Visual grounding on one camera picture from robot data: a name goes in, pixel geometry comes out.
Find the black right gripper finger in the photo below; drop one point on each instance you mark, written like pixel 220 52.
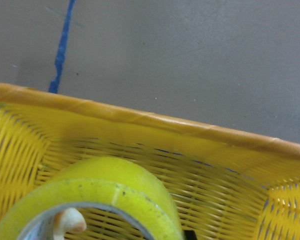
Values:
pixel 190 235

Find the yellow tape roll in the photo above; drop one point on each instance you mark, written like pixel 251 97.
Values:
pixel 107 183

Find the yellow plastic basket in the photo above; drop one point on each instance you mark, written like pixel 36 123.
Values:
pixel 226 184

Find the croissant toy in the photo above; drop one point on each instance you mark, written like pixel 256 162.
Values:
pixel 68 220

